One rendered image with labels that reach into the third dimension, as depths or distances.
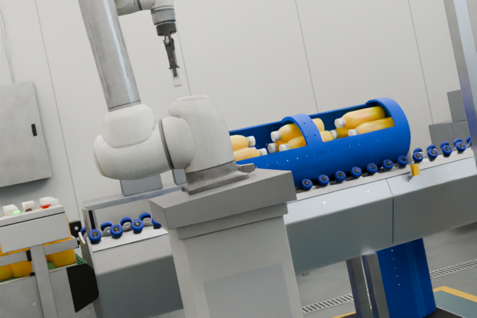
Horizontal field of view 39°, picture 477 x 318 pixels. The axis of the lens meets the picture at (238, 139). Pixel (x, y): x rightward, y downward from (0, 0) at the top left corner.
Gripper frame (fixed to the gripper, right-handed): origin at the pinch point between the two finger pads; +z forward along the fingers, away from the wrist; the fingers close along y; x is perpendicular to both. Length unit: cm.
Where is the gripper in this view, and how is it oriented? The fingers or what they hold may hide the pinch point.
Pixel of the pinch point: (176, 77)
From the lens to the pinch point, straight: 252.7
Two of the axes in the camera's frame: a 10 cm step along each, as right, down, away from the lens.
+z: 2.0, 9.8, 0.2
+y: 0.1, -0.2, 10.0
